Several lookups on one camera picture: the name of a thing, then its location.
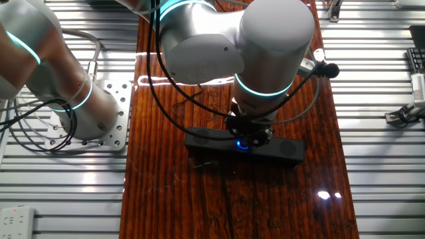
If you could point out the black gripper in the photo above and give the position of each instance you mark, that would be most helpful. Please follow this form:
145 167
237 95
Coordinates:
247 124

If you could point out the black soundbar speaker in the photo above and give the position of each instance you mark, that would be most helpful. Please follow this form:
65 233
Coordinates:
285 149

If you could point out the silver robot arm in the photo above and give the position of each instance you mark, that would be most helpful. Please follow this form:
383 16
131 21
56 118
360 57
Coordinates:
275 33

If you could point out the metal stand foot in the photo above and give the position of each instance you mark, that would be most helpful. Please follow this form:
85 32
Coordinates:
334 13

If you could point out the black keyboard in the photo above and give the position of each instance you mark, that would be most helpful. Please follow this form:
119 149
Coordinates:
416 59

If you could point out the dark flat panel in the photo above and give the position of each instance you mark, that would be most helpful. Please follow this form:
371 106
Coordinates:
418 36

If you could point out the white power strip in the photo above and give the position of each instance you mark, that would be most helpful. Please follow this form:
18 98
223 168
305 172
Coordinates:
16 222

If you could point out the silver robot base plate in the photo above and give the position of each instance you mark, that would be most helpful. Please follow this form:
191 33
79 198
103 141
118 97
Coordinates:
121 113

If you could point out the silver finned camera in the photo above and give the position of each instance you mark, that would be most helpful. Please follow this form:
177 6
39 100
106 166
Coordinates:
419 87

